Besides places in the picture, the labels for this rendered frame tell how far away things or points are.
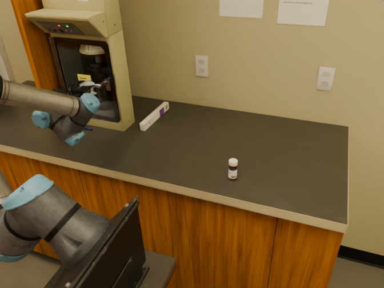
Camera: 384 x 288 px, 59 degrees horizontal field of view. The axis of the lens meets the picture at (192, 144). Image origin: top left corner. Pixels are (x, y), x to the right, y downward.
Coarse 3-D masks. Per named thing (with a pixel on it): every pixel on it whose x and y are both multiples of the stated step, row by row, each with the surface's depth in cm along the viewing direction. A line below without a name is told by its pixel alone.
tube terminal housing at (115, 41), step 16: (48, 0) 146; (64, 0) 143; (96, 0) 138; (112, 0) 142; (112, 16) 144; (112, 32) 146; (112, 48) 148; (112, 64) 151; (128, 80) 165; (128, 96) 167; (128, 112) 170; (112, 128) 171
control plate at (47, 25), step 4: (40, 24) 145; (44, 24) 144; (48, 24) 143; (52, 24) 142; (56, 24) 141; (60, 24) 140; (64, 24) 139; (68, 24) 138; (72, 24) 137; (48, 28) 147; (52, 28) 146; (56, 28) 145; (60, 28) 144; (64, 28) 143; (68, 28) 142; (72, 28) 141; (76, 28) 140; (52, 32) 150; (56, 32) 149; (60, 32) 148; (68, 32) 146; (72, 32) 145; (76, 32) 144; (80, 32) 143
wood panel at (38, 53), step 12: (12, 0) 142; (24, 0) 145; (36, 0) 151; (24, 12) 146; (24, 24) 147; (24, 36) 150; (36, 36) 155; (48, 36) 161; (36, 48) 156; (48, 48) 162; (36, 60) 157; (48, 60) 164; (36, 72) 158; (48, 72) 165; (36, 84) 162; (48, 84) 166; (60, 84) 174
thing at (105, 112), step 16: (64, 48) 155; (80, 48) 152; (96, 48) 148; (64, 64) 160; (80, 64) 156; (96, 64) 153; (64, 80) 165; (96, 80) 158; (112, 80) 154; (96, 96) 163; (112, 96) 159; (96, 112) 168; (112, 112) 164
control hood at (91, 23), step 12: (36, 12) 142; (48, 12) 141; (60, 12) 141; (72, 12) 140; (84, 12) 139; (96, 12) 138; (36, 24) 146; (84, 24) 135; (96, 24) 135; (96, 36) 143
